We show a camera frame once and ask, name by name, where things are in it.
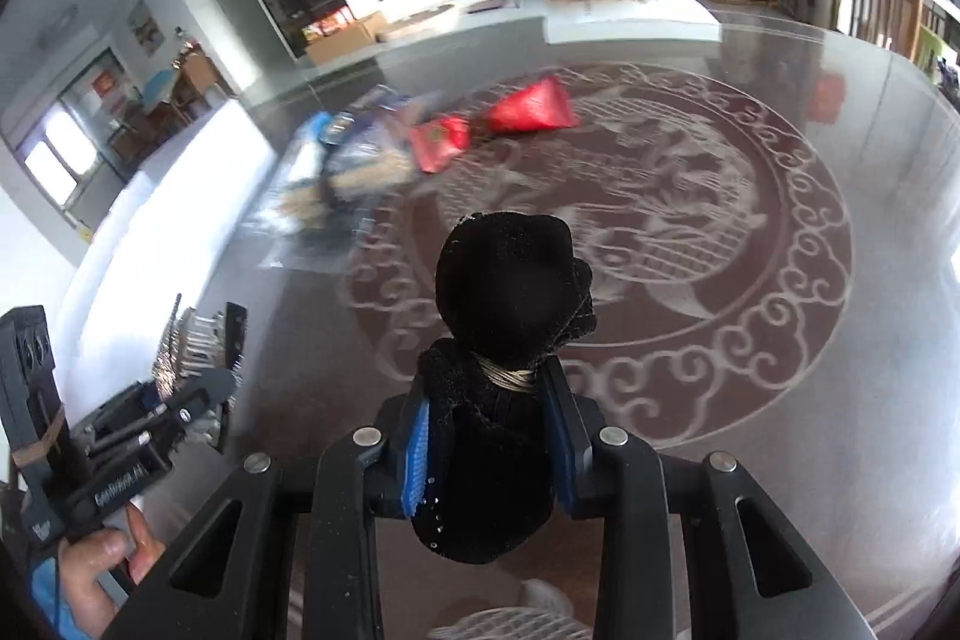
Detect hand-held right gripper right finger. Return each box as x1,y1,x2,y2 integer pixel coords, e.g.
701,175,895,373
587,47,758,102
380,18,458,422
536,355,882,640

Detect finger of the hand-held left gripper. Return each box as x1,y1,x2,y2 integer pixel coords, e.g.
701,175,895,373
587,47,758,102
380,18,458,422
154,368,239,438
71,381,170,461

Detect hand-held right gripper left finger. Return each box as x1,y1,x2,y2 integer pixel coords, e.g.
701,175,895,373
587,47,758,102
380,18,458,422
101,377,451,640

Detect black and silver metal item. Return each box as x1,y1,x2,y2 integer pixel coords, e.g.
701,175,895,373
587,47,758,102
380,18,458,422
150,293,250,453

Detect black velvet pouch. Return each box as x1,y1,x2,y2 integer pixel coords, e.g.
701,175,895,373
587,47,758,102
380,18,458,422
409,211,601,564

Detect blue and white carton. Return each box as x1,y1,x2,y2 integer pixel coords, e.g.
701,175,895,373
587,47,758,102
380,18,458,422
274,111,336,214

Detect person's left hand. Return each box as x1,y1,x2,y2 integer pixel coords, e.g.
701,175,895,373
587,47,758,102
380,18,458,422
56,505,167,637

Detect white flat panel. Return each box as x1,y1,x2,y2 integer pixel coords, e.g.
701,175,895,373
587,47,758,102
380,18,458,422
60,100,280,348

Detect small red packet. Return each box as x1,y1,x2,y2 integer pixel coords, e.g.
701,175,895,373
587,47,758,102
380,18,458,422
409,115,473,175

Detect blue printed packet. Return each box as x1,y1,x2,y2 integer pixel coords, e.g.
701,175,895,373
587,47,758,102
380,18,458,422
330,85,421,150

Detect large red pouch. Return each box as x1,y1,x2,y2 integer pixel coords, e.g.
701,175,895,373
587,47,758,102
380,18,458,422
484,75,580,135

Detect cardboard box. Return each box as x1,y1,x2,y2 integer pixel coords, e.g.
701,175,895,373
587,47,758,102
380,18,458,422
304,10,387,64

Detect white flat box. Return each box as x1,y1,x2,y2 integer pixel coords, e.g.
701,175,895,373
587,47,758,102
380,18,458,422
540,0,721,46

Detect cluttered wooden side table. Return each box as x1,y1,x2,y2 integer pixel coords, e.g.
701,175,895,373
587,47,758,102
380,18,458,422
915,0,960,103

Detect framed wall picture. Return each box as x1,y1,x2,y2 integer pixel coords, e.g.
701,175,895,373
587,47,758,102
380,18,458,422
126,0,166,58

